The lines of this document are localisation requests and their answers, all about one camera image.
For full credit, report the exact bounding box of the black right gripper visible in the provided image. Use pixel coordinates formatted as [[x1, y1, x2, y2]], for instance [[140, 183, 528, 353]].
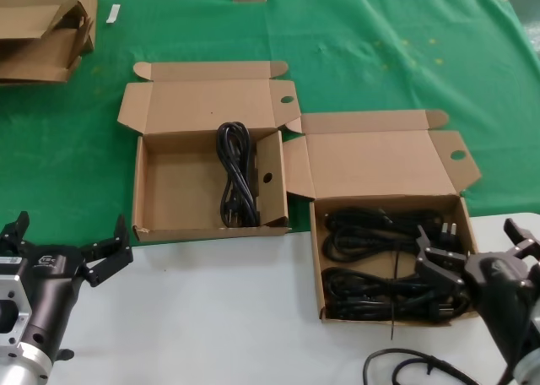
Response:
[[415, 218, 540, 361]]

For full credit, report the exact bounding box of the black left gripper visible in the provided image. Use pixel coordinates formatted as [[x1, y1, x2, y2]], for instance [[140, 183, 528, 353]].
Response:
[[0, 210, 134, 361]]

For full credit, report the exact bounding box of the cardboard box holding cords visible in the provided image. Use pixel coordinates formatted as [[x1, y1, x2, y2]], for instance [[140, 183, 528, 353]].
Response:
[[281, 109, 483, 328]]

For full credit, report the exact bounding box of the black power cord with plug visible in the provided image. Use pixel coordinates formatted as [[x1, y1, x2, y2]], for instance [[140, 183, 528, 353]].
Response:
[[215, 122, 261, 228]]

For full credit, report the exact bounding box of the open cardboard box torn corner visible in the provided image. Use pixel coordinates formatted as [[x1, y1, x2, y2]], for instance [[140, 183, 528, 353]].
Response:
[[116, 60, 301, 243]]

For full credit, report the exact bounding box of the flattened brown cardboard box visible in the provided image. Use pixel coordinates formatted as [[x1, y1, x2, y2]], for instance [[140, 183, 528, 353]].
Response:
[[0, 0, 99, 42], [0, 19, 96, 84]]

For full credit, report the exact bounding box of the green table cloth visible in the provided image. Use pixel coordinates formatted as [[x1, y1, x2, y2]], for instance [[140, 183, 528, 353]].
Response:
[[0, 0, 540, 245]]

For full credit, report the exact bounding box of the thin black power cord bundle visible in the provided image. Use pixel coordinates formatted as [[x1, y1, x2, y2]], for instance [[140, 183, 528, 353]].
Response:
[[324, 206, 463, 239]]

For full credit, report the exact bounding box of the black power cord with tie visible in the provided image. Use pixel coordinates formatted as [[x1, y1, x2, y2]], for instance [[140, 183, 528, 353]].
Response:
[[325, 230, 423, 262]]

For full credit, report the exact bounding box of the thick black power cord bundle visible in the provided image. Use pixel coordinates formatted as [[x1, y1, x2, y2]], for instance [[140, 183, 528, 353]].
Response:
[[321, 266, 472, 321]]

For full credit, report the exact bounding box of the long black cable tie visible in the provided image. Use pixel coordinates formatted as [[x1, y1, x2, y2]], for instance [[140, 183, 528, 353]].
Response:
[[388, 239, 401, 342]]

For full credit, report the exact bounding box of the black robot cable with connector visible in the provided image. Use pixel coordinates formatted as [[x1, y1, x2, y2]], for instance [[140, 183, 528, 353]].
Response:
[[363, 349, 507, 385]]

